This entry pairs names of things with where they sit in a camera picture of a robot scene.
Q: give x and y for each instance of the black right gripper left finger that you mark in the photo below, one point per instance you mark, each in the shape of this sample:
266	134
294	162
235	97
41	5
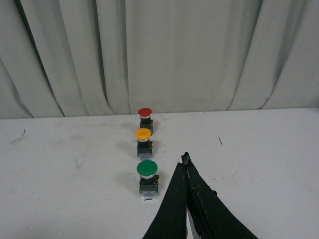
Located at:
170	220

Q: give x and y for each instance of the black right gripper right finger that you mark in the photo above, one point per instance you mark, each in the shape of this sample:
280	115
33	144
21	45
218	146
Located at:
211	218

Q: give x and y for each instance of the yellow push button switch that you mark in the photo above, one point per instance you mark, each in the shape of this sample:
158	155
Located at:
144	146

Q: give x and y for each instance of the green push button switch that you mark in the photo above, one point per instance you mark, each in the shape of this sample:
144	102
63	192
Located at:
149	181

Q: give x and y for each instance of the red push button switch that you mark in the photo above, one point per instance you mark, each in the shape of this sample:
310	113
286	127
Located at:
145	118

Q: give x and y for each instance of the grey curtain backdrop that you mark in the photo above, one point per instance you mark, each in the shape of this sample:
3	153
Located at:
64	58

